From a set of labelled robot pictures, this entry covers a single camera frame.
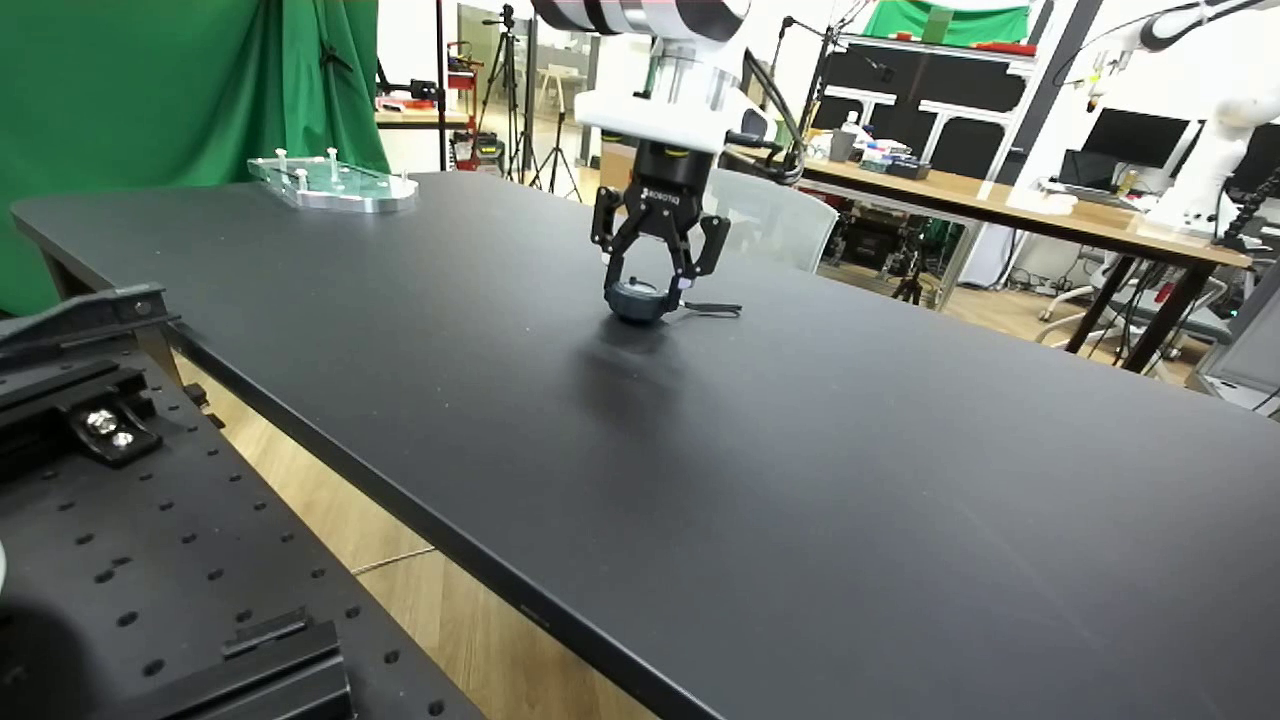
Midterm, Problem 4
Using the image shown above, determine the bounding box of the wooden desk with black legs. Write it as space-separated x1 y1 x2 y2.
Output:
787 162 1247 373

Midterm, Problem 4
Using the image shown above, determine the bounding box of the camera tripod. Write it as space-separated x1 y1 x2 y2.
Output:
531 64 580 195

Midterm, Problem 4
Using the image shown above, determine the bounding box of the clear acrylic plate with bolts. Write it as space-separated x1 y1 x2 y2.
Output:
250 148 415 218

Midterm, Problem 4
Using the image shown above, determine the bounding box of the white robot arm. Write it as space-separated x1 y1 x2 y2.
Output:
531 0 753 324

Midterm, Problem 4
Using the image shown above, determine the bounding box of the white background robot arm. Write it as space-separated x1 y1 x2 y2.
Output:
1150 92 1280 236

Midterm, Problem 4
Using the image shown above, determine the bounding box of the black perforated mounting board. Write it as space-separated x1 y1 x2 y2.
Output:
0 283 482 720

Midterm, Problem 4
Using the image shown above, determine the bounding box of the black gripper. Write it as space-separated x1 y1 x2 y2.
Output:
592 142 732 314

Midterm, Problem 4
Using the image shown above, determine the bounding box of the grey office chair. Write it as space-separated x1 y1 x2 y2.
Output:
708 167 841 273

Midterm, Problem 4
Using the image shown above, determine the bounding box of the green backdrop curtain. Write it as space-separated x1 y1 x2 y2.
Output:
0 0 390 316

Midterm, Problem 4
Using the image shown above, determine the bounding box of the black metal bracket with screws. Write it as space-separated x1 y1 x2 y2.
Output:
69 401 161 465

